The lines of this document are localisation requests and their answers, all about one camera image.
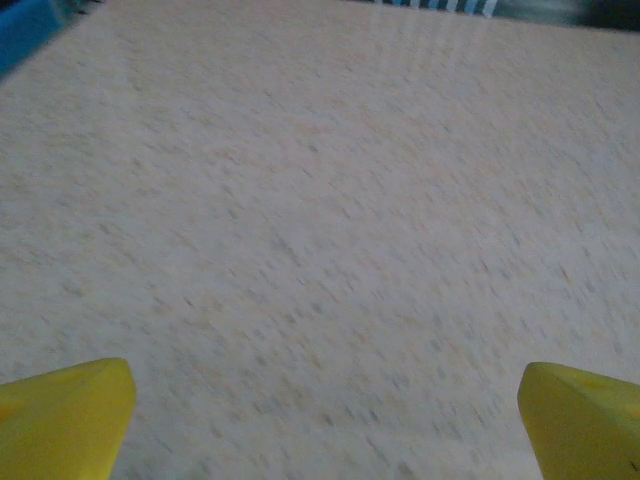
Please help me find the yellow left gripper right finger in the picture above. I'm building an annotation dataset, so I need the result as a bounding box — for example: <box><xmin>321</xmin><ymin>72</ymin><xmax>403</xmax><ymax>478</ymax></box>
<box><xmin>517</xmin><ymin>361</ymin><xmax>640</xmax><ymax>480</ymax></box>

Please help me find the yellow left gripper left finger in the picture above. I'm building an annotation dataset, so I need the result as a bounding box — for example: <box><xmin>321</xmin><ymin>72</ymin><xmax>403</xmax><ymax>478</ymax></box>
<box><xmin>0</xmin><ymin>357</ymin><xmax>138</xmax><ymax>480</ymax></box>

